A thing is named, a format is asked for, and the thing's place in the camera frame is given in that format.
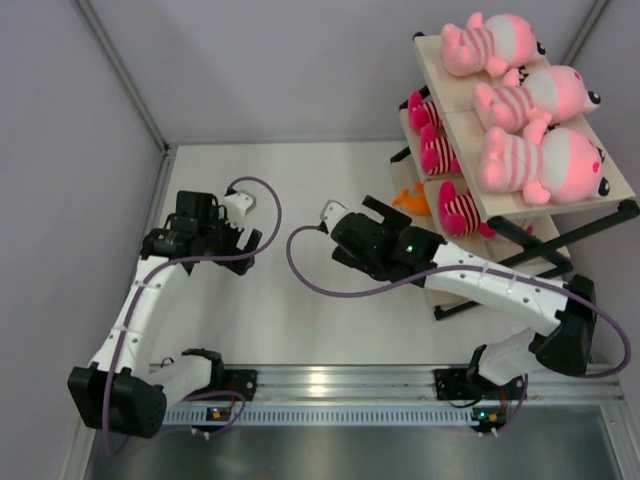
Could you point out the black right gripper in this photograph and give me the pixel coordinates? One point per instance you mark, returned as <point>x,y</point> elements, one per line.
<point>394,220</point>

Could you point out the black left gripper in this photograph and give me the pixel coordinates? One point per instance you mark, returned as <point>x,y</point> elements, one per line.
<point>218,218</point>

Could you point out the orange plush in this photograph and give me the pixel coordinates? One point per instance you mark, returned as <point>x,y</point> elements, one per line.
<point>413,200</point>

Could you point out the white magenta plush yellow glasses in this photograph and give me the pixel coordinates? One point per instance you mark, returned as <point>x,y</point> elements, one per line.
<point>437,156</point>

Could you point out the small pink striped plush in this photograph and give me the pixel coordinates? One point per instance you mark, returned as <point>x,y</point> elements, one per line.
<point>561,166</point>

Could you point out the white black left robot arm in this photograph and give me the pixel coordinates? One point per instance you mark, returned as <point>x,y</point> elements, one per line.
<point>118,390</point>

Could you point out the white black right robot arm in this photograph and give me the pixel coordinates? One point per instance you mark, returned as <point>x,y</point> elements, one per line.
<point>559,323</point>

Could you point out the cream two-tier folding shelf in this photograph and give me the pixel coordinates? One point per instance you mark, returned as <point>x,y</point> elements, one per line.
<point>532,233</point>

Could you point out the magenta plush on lower shelf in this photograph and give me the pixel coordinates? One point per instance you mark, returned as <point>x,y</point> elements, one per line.
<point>422,113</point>

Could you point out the pink striped plush front shelf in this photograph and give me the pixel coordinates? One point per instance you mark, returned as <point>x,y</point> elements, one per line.
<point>552,94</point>

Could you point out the pink striped plush shelf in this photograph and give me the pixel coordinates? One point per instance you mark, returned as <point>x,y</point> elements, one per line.
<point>552,94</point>
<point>493,45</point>

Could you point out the pink striped plush back shelf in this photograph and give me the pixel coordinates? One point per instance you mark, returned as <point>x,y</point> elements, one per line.
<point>493,45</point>

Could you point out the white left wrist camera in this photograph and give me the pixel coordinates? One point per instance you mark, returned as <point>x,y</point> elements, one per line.
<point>238,206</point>

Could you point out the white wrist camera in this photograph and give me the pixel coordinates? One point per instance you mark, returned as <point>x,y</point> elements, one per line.
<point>238,206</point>
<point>332,213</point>

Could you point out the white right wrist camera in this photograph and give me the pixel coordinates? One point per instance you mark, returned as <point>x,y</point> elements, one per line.
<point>332,213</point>

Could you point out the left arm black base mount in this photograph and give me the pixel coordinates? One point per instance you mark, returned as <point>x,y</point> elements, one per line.
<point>227,380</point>

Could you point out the aluminium rail frame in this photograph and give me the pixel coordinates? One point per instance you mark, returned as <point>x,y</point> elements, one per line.
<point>409,384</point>

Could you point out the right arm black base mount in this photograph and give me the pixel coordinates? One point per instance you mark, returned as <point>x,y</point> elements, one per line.
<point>459,384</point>

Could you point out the grey slotted cable duct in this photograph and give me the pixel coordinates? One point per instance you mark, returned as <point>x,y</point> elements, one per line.
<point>271,415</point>

